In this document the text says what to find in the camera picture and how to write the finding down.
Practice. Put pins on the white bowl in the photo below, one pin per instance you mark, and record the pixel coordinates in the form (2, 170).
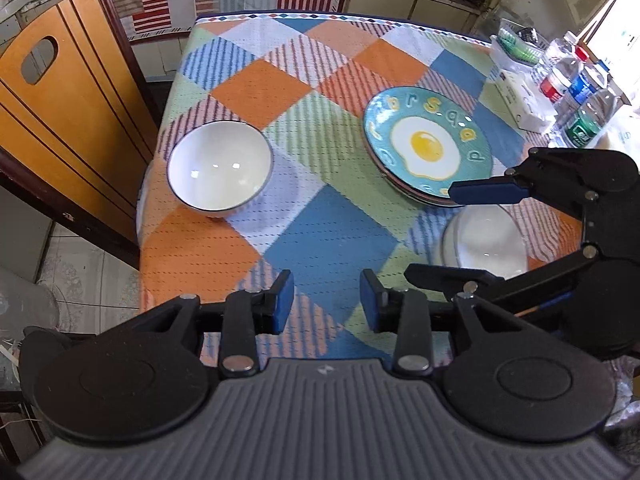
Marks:
(218, 168)
(483, 237)

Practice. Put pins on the plastic basket with green items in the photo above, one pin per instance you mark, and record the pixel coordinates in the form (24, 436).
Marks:
(517, 45)

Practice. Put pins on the patchwork tablecloth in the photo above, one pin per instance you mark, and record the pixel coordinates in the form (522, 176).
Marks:
(326, 213)

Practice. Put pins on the white tissue pack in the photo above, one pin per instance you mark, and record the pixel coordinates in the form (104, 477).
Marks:
(530, 109)

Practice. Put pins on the blue label water bottle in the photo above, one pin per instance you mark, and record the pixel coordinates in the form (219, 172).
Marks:
(592, 78)

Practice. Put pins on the red label water bottle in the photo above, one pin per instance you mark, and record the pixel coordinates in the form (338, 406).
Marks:
(558, 67)

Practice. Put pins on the pink rabbit plate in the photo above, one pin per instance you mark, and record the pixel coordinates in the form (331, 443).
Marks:
(401, 187)

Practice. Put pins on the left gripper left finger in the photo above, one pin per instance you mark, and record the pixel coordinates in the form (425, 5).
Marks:
(248, 314)

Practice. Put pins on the green label water bottle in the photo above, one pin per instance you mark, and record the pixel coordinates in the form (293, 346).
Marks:
(577, 126)

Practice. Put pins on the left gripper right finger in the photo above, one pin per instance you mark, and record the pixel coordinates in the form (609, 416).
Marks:
(405, 313)

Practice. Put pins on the teal egg plate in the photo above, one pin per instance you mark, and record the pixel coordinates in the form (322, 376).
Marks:
(425, 139)

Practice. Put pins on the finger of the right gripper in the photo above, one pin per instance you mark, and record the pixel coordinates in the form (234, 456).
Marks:
(449, 280)
(487, 192)

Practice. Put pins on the wooden chair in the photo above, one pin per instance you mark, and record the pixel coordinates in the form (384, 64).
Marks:
(78, 123)

